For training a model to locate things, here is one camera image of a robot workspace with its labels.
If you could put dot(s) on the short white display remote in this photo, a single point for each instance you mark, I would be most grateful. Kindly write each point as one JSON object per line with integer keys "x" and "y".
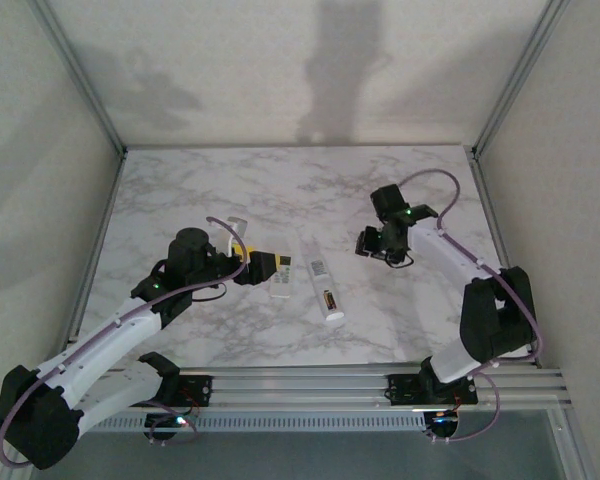
{"x": 281, "y": 291}

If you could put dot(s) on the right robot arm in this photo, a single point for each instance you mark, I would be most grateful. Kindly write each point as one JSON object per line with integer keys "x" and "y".
{"x": 445, "y": 250}

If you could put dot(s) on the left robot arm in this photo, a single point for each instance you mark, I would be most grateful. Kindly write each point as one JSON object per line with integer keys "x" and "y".
{"x": 105, "y": 340}

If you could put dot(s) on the small circuit board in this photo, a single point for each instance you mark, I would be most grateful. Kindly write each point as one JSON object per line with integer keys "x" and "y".
{"x": 170, "y": 425}
{"x": 442, "y": 422}

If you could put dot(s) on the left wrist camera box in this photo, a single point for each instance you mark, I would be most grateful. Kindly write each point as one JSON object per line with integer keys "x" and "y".
{"x": 229, "y": 232}

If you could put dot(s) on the aluminium table side rail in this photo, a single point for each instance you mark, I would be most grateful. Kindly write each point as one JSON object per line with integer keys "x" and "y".
{"x": 96, "y": 250}
{"x": 486, "y": 200}

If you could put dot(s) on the aluminium mounting rail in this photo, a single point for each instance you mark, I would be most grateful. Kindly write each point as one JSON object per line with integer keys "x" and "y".
{"x": 300, "y": 387}

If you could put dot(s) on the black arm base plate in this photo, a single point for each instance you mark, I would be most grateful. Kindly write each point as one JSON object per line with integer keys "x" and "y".
{"x": 200, "y": 390}
{"x": 402, "y": 390}

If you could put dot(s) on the aluminium frame post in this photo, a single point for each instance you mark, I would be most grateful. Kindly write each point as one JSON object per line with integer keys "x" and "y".
{"x": 520, "y": 75}
{"x": 81, "y": 75}

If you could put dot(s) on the aluminium frame leg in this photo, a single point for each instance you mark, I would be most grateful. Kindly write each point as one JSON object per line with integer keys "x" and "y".
{"x": 572, "y": 445}

